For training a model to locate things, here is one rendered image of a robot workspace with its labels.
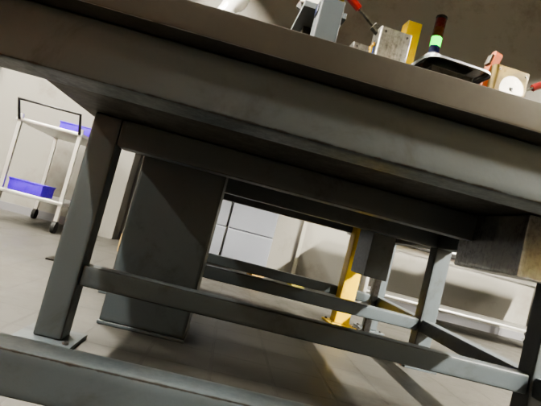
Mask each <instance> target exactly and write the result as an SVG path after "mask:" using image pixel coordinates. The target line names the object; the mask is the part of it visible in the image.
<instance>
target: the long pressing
mask: <svg viewBox="0 0 541 406"><path fill-rule="evenodd" d="M411 64H412V65H414V66H418V67H420V68H428V67H430V66H431V65H435V66H438V67H441V68H445V69H447V70H450V71H453V72H455V73H459V74H462V75H465V76H467V77H472V79H473V80H472V83H475V84H480V83H482V82H484V81H487V80H489V79H490V77H491V73H490V72H489V71H488V70H486V69H484V68H481V67H478V66H476V65H473V64H469V63H466V62H464V61H461V60H457V59H454V58H452V57H449V56H445V55H442V54H439V53H438V52H428V53H426V54H424V55H423V56H421V57H420V58H419V59H418V60H416V61H414V62H413V63H411Z"/></svg>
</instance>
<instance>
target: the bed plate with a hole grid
mask: <svg viewBox="0 0 541 406"><path fill-rule="evenodd" d="M32 1H35V2H40V3H43V4H46V5H49V6H54V7H57V8H60V9H63V10H68V11H71V12H74V13H77V14H80V15H85V16H88V17H91V18H94V19H99V20H102V21H105V22H108V23H113V24H116V25H119V26H122V27H127V28H130V29H133V30H136V31H141V32H144V33H147V34H150V35H155V36H158V37H161V38H164V39H169V40H172V41H176V42H178V43H182V44H187V45H189V46H193V47H195V48H200V49H204V50H206V51H210V52H215V53H217V54H221V55H223V56H228V57H232V58H234V59H238V60H243V61H245V62H249V63H251V64H257V65H260V66H263V67H266V68H271V69H274V70H277V71H280V72H283V73H288V74H291V75H294V76H298V77H302V78H305V79H309V80H311V81H316V82H320V83H322V84H326V85H331V86H333V87H337V88H339V89H344V90H348V91H350V92H354V93H359V94H361V95H365V96H367V97H372V98H376V99H378V100H382V101H385V102H389V103H393V104H395V105H399V106H404V107H407V108H410V109H413V110H418V111H421V112H424V113H427V114H432V115H435V116H438V117H441V118H446V119H449V120H452V121H455V122H460V123H463V124H466V125H469V126H474V127H477V128H480V129H483V130H487V131H492V132H494V133H498V134H500V135H505V136H509V137H511V138H515V139H520V140H522V141H526V142H528V143H533V144H537V145H540V146H541V102H538V101H533V100H531V99H528V98H524V97H520V96H517V95H513V94H511V93H506V92H503V91H500V90H497V89H492V88H490V87H486V86H484V85H479V84H475V83H472V82H470V81H465V80H461V79H459V78H456V77H451V76H448V75H445V74H442V73H439V72H434V71H432V70H428V69H425V68H420V67H418V66H414V65H412V64H407V63H403V62H401V61H398V60H393V59H390V58H387V57H385V56H380V55H376V54H373V53H370V52H366V51H362V50H360V49H356V48H351V47H349V46H346V45H343V44H340V43H335V42H332V41H329V40H326V39H321V38H318V37H315V36H313V35H308V34H304V33H302V32H298V31H294V30H291V29H288V28H285V27H280V26H277V25H274V24H271V23H266V22H263V21H260V20H257V19H252V18H250V17H246V16H244V15H241V14H236V13H233V12H230V11H227V10H222V9H219V8H216V7H213V6H208V5H205V4H203V3H199V2H194V1H192V0H32ZM46 80H47V79H46ZM47 81H49V82H50V83H52V84H53V85H54V86H55V87H56V88H57V89H59V90H60V91H62V92H63V93H64V94H66V95H67V96H68V97H70V98H71V99H72V100H73V101H74V102H76V103H77V104H78V105H80V106H81V107H82V108H84V109H85V110H87V111H88V112H89V113H90V114H91V115H92V116H94V117H95V114H96V113H102V114H107V115H110V116H114V117H116V118H121V119H123V120H128V121H132V122H136V123H140V124H143V125H146V126H152V127H154V128H158V129H161V130H164V131H170V132H172V133H176V134H179V135H184V136H188V137H190V138H194V139H199V140H202V141H205V142H209V143H214V144H217V145H220V146H223V147H228V148H232V149H235V150H238V151H244V152H246V153H250V154H253V155H258V156H261V157H265V158H267V159H271V160H276V161H279V162H283V163H285V164H291V165H294V166H297V167H301V168H306V169H309V170H313V171H315V172H321V173H324V174H327V175H330V176H335V177H339V178H341V179H345V180H350V181H353V182H357V183H360V184H365V185H369V186H371V187H375V188H378V189H383V190H386V191H389V192H393V193H397V194H401V195H404V196H408V197H413V198H416V199H419V200H422V201H427V202H431V203H434V204H437V205H442V206H445V207H449V208H452V209H457V210H460V211H464V212H466V213H472V214H475V215H478V216H501V215H534V216H537V217H541V215H539V214H537V213H532V212H528V211H525V210H522V209H516V208H514V207H510V206H507V205H502V204H498V203H496V202H492V201H487V200H484V199H481V198H478V197H473V196H470V195H466V194H463V193H458V192H455V191H452V190H448V189H446V188H440V187H437V186H434V185H430V184H425V183H423V182H419V181H416V180H411V179H407V178H405V177H401V176H396V175H393V174H390V173H387V172H381V171H379V170H375V169H372V168H367V167H364V166H361V165H357V164H352V163H349V162H346V161H343V160H339V159H334V158H331V157H328V156H325V155H320V154H316V153H314V152H310V151H305V150H302V149H299V148H296V147H290V146H288V145H284V144H281V143H276V142H272V141H270V140H266V139H261V138H258V137H255V136H252V135H247V134H243V133H240V132H237V131H234V130H229V129H225V128H222V127H219V126H214V125H211V124H208V123H205V122H199V121H197V120H193V119H190V118H185V117H181V116H179V115H175V114H170V113H167V112H163V111H161V110H156V109H152V108H149V107H146V106H141V105H138V104H134V103H131V102H128V101H123V100H120V99H117V98H113V97H108V96H106V95H102V94H99V93H94V92H90V91H88V90H84V89H79V88H76V87H72V86H70V85H64V84H61V83H58V82H55V81H50V80H47Z"/></svg>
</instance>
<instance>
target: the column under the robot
mask: <svg viewBox="0 0 541 406"><path fill-rule="evenodd" d="M228 179H229V178H227V177H223V176H218V175H215V174H212V173H208V172H203V171H200V170H196V169H194V168H188V167H185V166H182V165H178V164H173V163H170V162H167V161H163V160H160V159H155V158H151V157H148V156H144V157H143V161H142V166H141V169H140V172H139V175H138V180H137V184H136V186H135V190H134V195H133V198H132V201H131V204H130V209H129V213H128V215H127V219H126V224H125V227H124V230H123V233H122V238H121V242H120V244H119V248H118V253H117V256H116V259H115V262H114V267H113V269H114V270H119V271H124V272H128V273H131V274H135V275H138V276H144V277H147V278H151V279H154V280H160V281H163V282H167V283H170V284H176V285H179V286H183V287H186V288H192V289H196V290H199V288H200V283H201V280H202V276H203V274H204V268H205V264H206V262H207V258H208V255H209V250H210V247H211V243H212V240H213V235H214V231H215V228H216V225H217V219H218V216H219V213H220V210H221V204H222V202H223V198H224V195H225V190H226V186H227V183H228ZM191 319H192V313H189V312H185V311H182V310H178V309H173V308H169V307H166V306H162V305H159V304H152V303H149V302H146V301H142V300H136V299H133V298H129V297H126V296H120V295H117V294H113V293H109V292H107V293H106V294H105V299H104V302H103V305H102V308H101V314H100V316H99V318H98V319H97V322H96V323H98V324H102V325H108V326H112V327H115V328H119V329H124V330H129V331H132V332H135V333H139V334H145V335H149V336H152V337H156V338H162V339H166V340H169V341H173V342H178V343H182V344H184V340H185V338H186V336H187V334H188V330H189V328H190V325H191V322H190V321H191Z"/></svg>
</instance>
